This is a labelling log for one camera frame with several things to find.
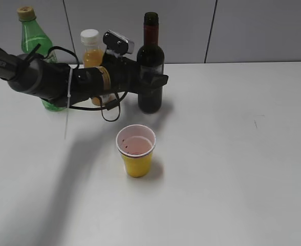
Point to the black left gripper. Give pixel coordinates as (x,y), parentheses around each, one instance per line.
(125,76)

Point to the dark red wine bottle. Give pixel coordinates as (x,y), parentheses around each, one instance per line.
(151,59)

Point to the yellow paper cup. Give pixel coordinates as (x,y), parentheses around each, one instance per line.
(136,144)

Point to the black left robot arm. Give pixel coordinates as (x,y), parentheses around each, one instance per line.
(61,85)

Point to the orange juice bottle white cap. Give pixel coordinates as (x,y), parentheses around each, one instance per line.
(93,54)

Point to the white zip tie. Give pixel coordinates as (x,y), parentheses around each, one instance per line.
(68,101)

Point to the green plastic soda bottle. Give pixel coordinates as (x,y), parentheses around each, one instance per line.
(32,33)

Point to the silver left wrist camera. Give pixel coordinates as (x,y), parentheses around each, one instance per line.
(118,43)

